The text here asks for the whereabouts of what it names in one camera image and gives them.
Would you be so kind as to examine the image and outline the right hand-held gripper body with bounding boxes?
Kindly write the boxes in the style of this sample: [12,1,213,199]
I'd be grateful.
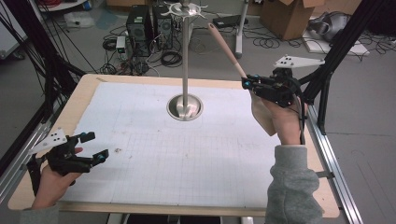
[252,54,326,109]

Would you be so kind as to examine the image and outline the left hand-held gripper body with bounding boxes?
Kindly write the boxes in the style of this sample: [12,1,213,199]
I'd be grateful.
[26,127,94,197]

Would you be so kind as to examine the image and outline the beige spatula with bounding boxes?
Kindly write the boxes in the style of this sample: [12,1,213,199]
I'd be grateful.
[207,22,278,137]

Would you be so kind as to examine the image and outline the metal utensil stand with hooks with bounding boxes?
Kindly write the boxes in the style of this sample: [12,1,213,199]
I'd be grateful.
[160,0,209,122]

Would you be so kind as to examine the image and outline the person's left hand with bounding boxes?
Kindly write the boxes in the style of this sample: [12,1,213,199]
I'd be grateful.
[31,163,83,210]

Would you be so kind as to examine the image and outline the person's right hand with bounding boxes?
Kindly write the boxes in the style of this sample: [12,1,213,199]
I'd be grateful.
[261,95,309,146]

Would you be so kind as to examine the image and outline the large open cardboard box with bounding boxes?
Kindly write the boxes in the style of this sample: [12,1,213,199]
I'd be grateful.
[259,0,332,41]

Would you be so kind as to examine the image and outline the flat black box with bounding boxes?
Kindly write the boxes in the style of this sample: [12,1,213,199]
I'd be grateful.
[212,14,249,29]

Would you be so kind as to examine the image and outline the white grid mat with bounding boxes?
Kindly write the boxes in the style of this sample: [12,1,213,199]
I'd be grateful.
[62,81,283,207]

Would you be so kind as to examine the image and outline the grey and black device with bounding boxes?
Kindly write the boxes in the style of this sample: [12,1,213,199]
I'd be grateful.
[307,11,352,44]

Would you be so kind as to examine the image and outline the white flat board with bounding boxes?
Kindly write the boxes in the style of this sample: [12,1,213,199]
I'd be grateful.
[303,30,372,57]

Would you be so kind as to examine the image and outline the small white power box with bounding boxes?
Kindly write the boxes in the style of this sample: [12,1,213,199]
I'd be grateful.
[115,35,127,54]

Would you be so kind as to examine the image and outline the black computer tower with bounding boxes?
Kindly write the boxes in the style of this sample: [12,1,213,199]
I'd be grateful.
[125,5,154,58]
[151,4,175,51]

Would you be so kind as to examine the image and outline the clear plastic bag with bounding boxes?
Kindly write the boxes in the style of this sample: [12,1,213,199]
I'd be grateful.
[63,11,96,29]

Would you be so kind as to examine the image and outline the round white table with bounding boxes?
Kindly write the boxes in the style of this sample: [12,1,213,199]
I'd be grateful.
[36,0,89,13]

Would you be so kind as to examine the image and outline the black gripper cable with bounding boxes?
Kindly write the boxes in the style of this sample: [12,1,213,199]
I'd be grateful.
[291,76,308,146]

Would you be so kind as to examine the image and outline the black floor cables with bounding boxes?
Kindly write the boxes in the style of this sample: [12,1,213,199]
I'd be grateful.
[242,26,310,49]

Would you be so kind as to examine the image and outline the aluminium rail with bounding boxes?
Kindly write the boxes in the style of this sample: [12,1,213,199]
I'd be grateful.
[305,105,364,224]
[0,101,62,204]

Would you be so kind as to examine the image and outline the black metal frame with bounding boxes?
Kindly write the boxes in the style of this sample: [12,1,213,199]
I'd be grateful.
[302,0,389,135]
[0,0,87,176]

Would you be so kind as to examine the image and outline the coiled black cable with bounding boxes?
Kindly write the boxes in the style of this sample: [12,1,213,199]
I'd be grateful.
[160,49,184,68]

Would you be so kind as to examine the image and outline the small grey bracket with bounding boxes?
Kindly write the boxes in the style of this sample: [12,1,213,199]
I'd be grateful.
[315,170,336,179]

